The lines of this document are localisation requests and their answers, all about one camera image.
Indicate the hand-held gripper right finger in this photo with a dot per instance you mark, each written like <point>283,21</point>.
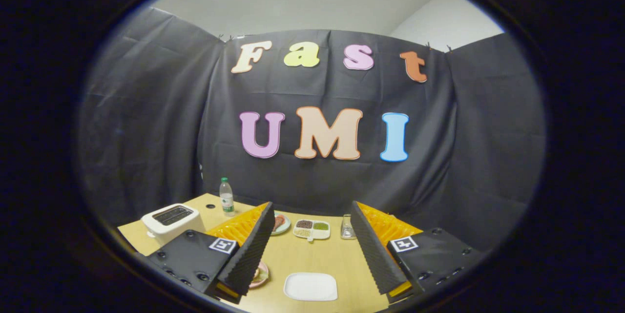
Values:
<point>373,249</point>

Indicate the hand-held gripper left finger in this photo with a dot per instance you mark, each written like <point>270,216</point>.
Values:
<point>256,249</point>

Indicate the pink round plate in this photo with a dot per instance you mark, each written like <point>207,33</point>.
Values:
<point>261,276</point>

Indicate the clear glass utensil holder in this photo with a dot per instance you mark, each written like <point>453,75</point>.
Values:
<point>347,227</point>

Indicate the brown meat piece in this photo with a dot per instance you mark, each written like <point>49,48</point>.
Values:
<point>279,222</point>

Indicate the pale green plate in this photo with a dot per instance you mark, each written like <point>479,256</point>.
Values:
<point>287,225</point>

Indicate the white divided grain dish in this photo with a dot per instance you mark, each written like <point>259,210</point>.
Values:
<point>311,230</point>

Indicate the clear plastic water bottle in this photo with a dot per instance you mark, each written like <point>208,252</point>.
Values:
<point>226,198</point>

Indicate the white square plate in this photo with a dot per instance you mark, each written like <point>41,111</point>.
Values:
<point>310,286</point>

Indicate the white toaster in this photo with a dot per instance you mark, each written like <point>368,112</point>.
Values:
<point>171,227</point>

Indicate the black backdrop cloth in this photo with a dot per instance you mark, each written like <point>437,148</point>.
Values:
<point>146,132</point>

